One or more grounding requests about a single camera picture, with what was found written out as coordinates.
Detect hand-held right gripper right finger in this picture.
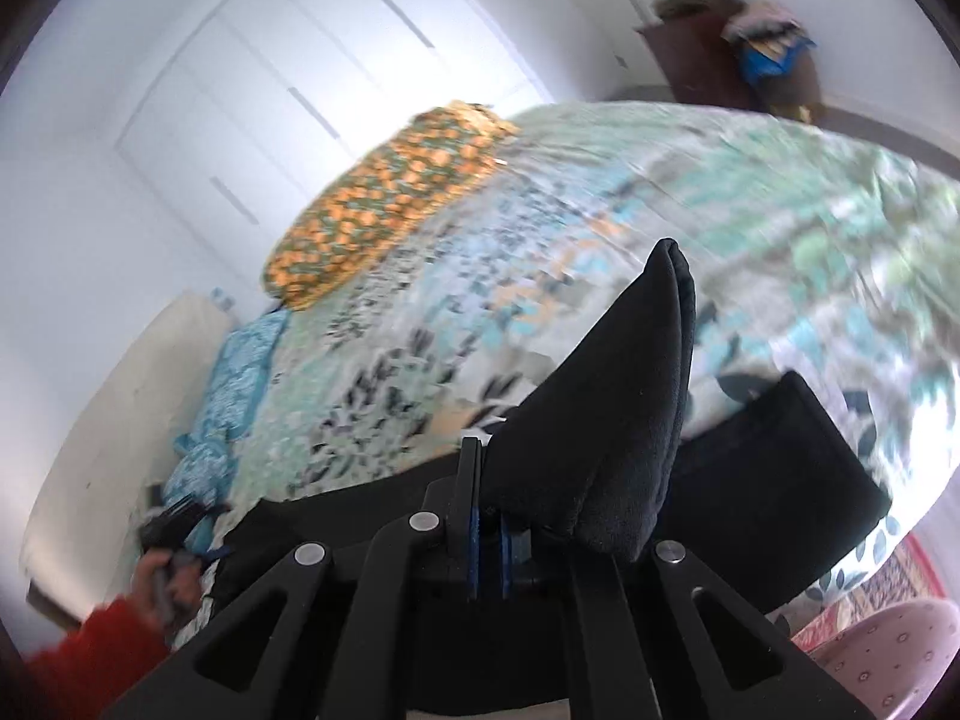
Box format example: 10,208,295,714
495,511,877,720

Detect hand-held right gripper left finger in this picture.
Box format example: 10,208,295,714
101,436,488,720

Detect black pants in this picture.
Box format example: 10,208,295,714
201,238,893,715

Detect person's left hand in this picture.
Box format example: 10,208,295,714
131,547,205,640

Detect blue patterned pillow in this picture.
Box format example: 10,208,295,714
206,307,295,437
161,426,242,557

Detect cream padded headboard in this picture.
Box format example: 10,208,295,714
22,292,241,625

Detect bed with floral sheet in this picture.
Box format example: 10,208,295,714
161,101,960,653

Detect orange floral pillow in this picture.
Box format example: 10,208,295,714
260,101,522,312

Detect pink dotted stool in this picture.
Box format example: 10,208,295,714
814,598,960,720

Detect white wardrobe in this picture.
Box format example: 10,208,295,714
112,0,571,316

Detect dark wooden cabinet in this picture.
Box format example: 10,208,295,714
636,11,760,111

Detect brown box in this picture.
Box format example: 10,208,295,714
757,52,824,122

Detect pile of clothes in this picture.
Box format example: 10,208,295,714
721,0,818,83

